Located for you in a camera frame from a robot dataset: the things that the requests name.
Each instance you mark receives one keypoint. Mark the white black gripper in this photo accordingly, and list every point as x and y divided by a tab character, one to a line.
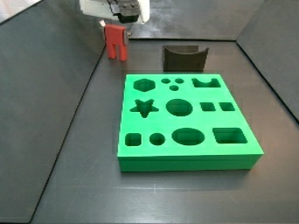
127	11

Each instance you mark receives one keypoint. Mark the red two-legged block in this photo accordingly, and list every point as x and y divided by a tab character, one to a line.
115	40

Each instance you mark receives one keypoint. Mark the green foam shape board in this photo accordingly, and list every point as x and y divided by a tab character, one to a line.
182	125

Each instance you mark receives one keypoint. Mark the black curved holder stand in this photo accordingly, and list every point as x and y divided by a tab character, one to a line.
183	58

